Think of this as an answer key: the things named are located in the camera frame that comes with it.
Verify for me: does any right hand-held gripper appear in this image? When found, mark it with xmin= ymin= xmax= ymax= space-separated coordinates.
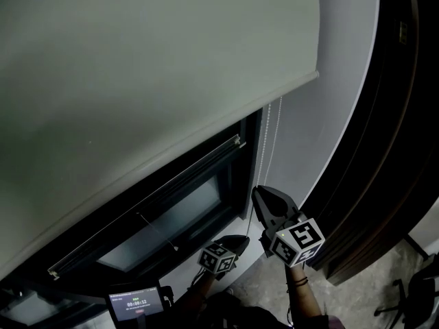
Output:
xmin=251 ymin=185 xmax=326 ymax=269

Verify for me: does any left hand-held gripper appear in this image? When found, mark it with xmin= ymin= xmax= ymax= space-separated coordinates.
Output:
xmin=197 ymin=234 xmax=251 ymax=280

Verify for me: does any white bead pull chain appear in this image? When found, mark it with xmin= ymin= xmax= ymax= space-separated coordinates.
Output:
xmin=244 ymin=95 xmax=284 ymax=238

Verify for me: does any grey roller blind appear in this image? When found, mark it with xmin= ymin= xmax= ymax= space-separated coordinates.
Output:
xmin=0 ymin=0 xmax=320 ymax=281

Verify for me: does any person's left forearm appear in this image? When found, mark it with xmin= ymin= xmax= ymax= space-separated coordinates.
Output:
xmin=180 ymin=269 xmax=222 ymax=321

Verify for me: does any person's right forearm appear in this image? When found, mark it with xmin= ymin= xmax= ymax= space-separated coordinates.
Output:
xmin=283 ymin=261 xmax=326 ymax=319

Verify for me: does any white window sill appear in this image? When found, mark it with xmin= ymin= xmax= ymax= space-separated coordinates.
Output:
xmin=156 ymin=217 xmax=272 ymax=308

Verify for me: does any black wrist band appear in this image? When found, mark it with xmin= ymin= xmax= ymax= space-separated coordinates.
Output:
xmin=285 ymin=277 xmax=309 ymax=293

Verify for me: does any person's black printed shirt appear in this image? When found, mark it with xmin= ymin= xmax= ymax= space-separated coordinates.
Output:
xmin=171 ymin=291 xmax=340 ymax=329

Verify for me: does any phone with timer screen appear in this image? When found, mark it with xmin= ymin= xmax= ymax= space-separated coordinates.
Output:
xmin=107 ymin=284 xmax=166 ymax=324

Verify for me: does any dark board with pale edge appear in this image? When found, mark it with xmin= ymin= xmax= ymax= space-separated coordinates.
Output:
xmin=298 ymin=0 xmax=421 ymax=271

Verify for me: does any black skirting board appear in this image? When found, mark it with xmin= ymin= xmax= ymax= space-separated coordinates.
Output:
xmin=402 ymin=232 xmax=430 ymax=260

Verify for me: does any stack of dark wooden boards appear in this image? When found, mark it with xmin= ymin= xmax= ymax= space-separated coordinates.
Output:
xmin=321 ymin=0 xmax=439 ymax=287

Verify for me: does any black office chair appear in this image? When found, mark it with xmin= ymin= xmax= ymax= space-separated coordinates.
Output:
xmin=372 ymin=261 xmax=439 ymax=329

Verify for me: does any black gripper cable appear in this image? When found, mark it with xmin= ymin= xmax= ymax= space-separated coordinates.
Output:
xmin=190 ymin=267 xmax=207 ymax=289

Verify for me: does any thin pull cord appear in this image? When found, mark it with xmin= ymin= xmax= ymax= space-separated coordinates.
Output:
xmin=136 ymin=211 xmax=180 ymax=252

